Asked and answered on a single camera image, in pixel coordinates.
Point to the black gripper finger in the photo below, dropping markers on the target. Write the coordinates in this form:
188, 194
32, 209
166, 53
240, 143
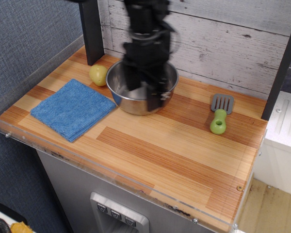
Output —
156, 96
132, 78

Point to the blue folded cloth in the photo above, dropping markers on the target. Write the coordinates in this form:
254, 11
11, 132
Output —
73, 110

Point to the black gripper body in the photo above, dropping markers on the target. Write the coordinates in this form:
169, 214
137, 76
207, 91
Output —
149, 53

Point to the black vertical post left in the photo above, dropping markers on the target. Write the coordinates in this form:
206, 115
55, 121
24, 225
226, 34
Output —
91, 28

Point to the yellow potato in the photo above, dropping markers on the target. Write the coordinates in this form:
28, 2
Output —
97, 74

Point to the black vertical post right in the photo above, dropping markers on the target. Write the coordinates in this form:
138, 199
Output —
278, 82

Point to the stainless steel bowl pan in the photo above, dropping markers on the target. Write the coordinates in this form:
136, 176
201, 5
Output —
134, 102

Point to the grey spatula green handle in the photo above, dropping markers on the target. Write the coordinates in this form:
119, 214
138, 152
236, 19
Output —
222, 106

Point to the grey cabinet with buttons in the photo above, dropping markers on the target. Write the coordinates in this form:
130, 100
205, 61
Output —
94, 205

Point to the white side cabinet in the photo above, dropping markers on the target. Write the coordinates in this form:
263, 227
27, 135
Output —
273, 163

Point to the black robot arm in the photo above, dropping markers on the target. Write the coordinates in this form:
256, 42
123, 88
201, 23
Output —
147, 17

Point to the yellow tape object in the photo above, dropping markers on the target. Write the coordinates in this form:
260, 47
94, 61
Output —
20, 227

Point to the black vertical post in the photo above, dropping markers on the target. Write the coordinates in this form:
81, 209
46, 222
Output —
278, 82
91, 28

